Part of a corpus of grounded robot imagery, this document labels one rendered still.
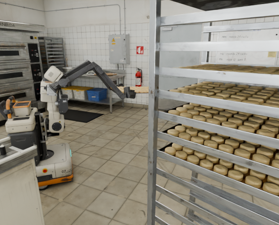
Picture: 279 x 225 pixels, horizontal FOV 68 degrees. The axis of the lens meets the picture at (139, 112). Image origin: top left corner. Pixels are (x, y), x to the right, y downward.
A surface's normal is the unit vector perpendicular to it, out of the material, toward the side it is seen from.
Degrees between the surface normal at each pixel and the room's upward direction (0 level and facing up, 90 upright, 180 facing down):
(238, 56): 90
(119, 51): 90
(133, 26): 90
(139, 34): 90
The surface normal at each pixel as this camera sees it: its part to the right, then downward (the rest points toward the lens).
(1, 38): 0.91, 0.11
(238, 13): -0.66, 0.22
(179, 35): -0.40, 0.26
